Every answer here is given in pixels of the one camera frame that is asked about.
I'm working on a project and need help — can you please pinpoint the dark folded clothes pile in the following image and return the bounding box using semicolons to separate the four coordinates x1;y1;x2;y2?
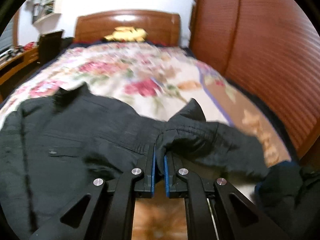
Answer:
254;161;320;239

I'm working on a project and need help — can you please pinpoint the floral bed blanket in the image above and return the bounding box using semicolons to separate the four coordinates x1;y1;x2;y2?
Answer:
1;42;289;239

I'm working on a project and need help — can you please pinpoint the wooden bed headboard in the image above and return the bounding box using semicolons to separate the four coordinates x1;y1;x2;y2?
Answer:
74;10;181;47

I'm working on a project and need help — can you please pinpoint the yellow plush toy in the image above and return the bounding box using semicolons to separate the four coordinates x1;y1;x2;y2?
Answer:
104;27;148;42

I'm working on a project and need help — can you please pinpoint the wooden louvered wardrobe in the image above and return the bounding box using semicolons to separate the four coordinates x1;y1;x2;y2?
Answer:
190;0;319;158

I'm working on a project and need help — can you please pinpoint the long wooden desk cabinet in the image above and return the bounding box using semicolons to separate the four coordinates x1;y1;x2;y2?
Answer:
0;46;40;102

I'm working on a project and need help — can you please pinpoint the dark wooden chair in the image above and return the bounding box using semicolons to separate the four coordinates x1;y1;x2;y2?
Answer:
37;30;64;64

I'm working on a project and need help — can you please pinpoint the white wall shelf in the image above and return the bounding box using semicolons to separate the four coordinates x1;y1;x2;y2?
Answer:
26;0;63;25

